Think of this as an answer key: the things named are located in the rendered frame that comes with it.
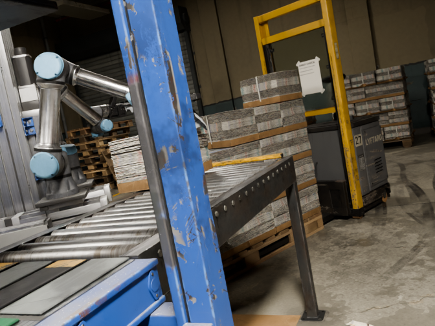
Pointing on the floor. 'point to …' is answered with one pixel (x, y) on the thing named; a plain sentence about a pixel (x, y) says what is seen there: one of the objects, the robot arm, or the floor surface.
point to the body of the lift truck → (326, 162)
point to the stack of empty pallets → (102, 175)
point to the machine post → (172, 160)
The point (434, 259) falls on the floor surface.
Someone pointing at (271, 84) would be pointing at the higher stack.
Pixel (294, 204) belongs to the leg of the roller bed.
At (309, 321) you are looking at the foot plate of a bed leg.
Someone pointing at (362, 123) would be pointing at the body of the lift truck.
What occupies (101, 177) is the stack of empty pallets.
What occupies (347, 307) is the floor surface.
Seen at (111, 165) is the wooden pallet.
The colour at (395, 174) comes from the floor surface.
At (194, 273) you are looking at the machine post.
